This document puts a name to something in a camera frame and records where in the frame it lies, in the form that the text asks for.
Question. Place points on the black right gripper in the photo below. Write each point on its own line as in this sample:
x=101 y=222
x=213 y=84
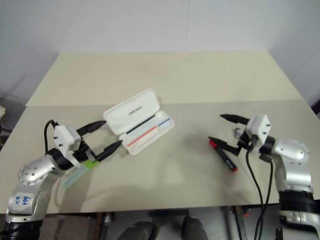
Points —
x=246 y=141

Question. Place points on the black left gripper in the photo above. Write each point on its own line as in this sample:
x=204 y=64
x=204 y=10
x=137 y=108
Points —
x=82 y=153

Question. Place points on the black marker with red ends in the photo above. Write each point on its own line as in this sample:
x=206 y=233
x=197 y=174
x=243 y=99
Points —
x=225 y=157

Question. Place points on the white plastic pencil case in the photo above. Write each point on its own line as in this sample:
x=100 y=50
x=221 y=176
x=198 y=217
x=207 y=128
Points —
x=132 y=110

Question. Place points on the translucent highlighter with green cap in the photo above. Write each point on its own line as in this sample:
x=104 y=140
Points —
x=72 y=178

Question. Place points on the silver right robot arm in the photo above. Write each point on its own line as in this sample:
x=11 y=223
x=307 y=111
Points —
x=292 y=155

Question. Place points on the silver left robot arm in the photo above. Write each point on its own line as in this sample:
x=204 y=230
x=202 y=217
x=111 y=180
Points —
x=30 y=172

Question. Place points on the thin red pen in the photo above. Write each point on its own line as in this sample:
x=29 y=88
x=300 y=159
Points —
x=141 y=136

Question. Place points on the thin black pen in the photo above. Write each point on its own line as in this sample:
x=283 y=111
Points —
x=140 y=124

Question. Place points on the short blue pen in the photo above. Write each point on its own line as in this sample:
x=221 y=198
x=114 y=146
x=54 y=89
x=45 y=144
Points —
x=164 y=122

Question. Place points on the small red knob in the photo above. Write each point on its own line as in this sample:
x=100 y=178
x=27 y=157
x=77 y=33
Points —
x=246 y=214

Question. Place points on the dark rounded shape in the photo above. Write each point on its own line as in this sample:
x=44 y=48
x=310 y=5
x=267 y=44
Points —
x=137 y=231

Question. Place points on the beige object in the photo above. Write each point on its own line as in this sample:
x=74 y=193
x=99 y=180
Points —
x=2 y=108

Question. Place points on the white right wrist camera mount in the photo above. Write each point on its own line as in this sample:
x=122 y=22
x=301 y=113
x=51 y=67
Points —
x=260 y=127

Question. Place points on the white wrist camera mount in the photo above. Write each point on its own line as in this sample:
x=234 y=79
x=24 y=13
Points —
x=65 y=140
x=260 y=127

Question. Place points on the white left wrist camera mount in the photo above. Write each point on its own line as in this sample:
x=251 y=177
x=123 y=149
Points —
x=65 y=140

